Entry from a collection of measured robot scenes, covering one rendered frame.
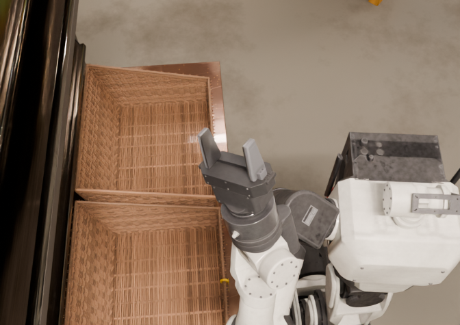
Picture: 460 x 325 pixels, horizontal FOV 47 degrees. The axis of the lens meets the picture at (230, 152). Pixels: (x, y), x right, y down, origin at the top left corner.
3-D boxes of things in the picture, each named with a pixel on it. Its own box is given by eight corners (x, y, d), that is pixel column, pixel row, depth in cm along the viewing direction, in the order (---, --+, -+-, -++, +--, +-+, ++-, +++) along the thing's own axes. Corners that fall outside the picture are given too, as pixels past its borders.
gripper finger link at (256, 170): (252, 135, 74) (261, 167, 78) (239, 149, 72) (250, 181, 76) (261, 137, 73) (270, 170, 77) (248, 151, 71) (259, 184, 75)
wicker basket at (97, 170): (90, 226, 195) (70, 192, 171) (98, 105, 225) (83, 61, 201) (220, 217, 197) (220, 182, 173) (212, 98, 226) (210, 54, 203)
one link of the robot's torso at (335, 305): (305, 297, 184) (326, 248, 144) (354, 292, 185) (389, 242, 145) (313, 342, 176) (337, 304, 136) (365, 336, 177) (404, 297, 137)
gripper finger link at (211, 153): (198, 138, 76) (209, 170, 80) (211, 125, 78) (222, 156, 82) (189, 136, 77) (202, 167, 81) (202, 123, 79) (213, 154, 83)
